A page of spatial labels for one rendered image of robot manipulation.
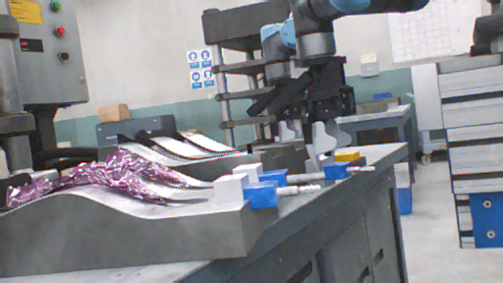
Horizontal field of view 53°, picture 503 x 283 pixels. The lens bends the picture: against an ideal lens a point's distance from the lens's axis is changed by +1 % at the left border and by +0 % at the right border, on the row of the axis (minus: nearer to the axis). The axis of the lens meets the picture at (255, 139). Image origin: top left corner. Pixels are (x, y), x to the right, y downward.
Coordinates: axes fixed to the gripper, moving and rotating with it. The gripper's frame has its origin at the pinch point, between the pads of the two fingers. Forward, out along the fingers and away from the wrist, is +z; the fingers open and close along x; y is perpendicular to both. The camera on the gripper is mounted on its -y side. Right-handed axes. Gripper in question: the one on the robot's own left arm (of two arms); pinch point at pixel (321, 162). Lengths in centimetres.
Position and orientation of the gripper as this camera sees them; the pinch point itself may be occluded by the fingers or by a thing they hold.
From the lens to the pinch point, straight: 100.2
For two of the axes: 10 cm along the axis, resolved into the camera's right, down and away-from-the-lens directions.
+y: 8.2, -0.8, -5.6
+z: 1.4, 9.9, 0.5
